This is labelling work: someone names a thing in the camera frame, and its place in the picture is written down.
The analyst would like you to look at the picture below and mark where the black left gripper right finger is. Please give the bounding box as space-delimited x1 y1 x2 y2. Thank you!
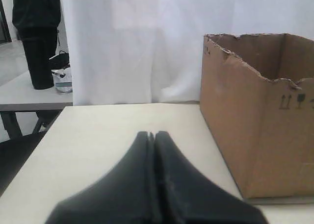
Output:
155 131 267 224

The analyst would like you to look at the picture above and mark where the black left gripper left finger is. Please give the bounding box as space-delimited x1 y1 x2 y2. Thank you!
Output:
46 131 157 224

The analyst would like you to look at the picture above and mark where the large torn cardboard box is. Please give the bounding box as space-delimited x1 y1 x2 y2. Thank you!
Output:
200 33 314 199

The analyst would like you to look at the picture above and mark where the white bag with items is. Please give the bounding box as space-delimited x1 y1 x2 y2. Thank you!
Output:
48 50 73 95

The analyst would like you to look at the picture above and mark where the grey side table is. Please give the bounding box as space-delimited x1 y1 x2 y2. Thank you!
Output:
0 72 73 139

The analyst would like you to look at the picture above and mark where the white curtain backdrop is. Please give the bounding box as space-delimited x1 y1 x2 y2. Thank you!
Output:
61 0 314 105

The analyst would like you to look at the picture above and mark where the person in black clothes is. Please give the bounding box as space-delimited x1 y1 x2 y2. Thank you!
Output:
11 0 62 90

